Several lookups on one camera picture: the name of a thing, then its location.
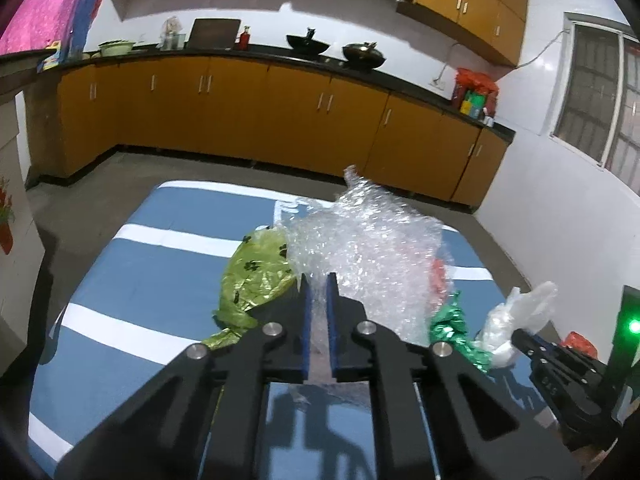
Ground white translucent plastic bag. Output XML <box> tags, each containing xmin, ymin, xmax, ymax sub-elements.
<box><xmin>475</xmin><ymin>282</ymin><xmax>558</xmax><ymax>370</ymax></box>

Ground clear bubble wrap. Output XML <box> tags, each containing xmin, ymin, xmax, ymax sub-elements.
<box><xmin>280</xmin><ymin>166</ymin><xmax>452</xmax><ymax>346</ymax></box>

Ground red lined trash basket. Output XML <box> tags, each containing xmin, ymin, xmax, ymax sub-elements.
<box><xmin>562</xmin><ymin>332</ymin><xmax>599</xmax><ymax>360</ymax></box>

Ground orange lower kitchen cabinets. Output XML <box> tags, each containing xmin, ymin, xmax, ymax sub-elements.
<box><xmin>25</xmin><ymin>49</ymin><xmax>515</xmax><ymax>209</ymax></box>

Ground dark green foil wrapper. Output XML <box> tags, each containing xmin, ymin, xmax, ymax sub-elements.
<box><xmin>428</xmin><ymin>290</ymin><xmax>491</xmax><ymax>373</ymax></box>

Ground blue white striped tablecloth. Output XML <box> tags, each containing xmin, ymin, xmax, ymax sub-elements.
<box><xmin>27</xmin><ymin>179</ymin><xmax>561</xmax><ymax>480</ymax></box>

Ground lime green paw-print bag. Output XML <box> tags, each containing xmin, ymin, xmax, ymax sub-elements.
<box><xmin>203</xmin><ymin>226</ymin><xmax>296</xmax><ymax>350</ymax></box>

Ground barred window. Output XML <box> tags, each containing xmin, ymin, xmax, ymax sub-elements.
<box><xmin>553</xmin><ymin>21</ymin><xmax>639</xmax><ymax>192</ymax></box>

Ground red bag condiment rack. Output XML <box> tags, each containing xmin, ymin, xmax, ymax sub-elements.
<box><xmin>451</xmin><ymin>68</ymin><xmax>499</xmax><ymax>120</ymax></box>

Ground clear jar on counter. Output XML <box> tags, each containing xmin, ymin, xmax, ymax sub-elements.
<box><xmin>160</xmin><ymin>16</ymin><xmax>186</xmax><ymax>51</ymax></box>

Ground green basin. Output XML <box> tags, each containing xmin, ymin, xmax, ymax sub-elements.
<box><xmin>99</xmin><ymin>40</ymin><xmax>136</xmax><ymax>58</ymax></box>

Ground red bottle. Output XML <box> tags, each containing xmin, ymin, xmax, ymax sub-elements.
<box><xmin>236</xmin><ymin>26</ymin><xmax>250</xmax><ymax>51</ymax></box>

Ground dark cutting board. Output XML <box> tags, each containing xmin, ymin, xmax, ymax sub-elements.
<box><xmin>186</xmin><ymin>18</ymin><xmax>241</xmax><ymax>51</ymax></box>

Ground black wok with ladle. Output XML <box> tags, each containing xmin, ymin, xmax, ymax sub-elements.
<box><xmin>286</xmin><ymin>27</ymin><xmax>330</xmax><ymax>56</ymax></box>

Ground black wok with lid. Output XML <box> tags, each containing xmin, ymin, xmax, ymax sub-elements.
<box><xmin>342</xmin><ymin>42</ymin><xmax>386</xmax><ymax>70</ymax></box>

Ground pink blue hanging cloth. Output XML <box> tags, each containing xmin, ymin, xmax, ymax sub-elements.
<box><xmin>1</xmin><ymin>0</ymin><xmax>102</xmax><ymax>60</ymax></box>

